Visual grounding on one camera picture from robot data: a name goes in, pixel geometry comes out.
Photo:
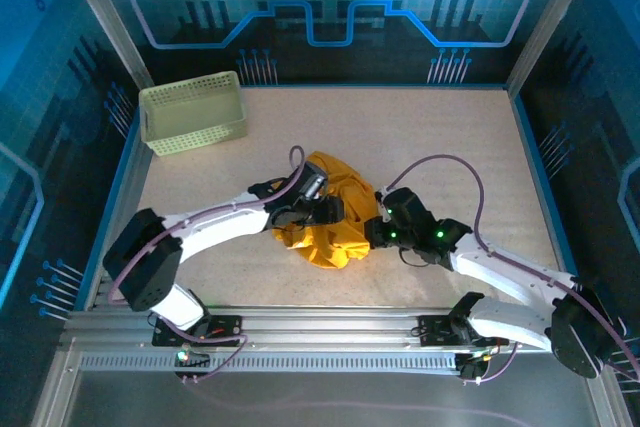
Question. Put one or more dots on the mustard yellow t-shirt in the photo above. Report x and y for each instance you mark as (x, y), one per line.
(340, 247)

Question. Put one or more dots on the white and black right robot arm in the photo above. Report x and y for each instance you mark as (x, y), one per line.
(500, 267)

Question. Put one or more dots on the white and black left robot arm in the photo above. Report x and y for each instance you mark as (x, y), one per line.
(215, 229)

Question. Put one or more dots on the pale green perforated plastic basket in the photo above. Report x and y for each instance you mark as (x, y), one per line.
(190, 112)

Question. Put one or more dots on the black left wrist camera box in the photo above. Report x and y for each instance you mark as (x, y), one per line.
(314, 182)

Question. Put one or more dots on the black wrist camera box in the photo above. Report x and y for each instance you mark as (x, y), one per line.
(407, 207)
(314, 182)

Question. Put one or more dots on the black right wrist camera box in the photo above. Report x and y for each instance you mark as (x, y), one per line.
(407, 207)

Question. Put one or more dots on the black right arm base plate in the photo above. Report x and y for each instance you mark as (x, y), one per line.
(437, 329)

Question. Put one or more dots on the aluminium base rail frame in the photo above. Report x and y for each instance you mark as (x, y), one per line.
(325, 327)

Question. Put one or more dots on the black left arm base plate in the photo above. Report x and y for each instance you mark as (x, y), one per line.
(230, 329)

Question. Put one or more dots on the aluminium enclosure post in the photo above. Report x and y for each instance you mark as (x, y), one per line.
(550, 17)
(107, 22)

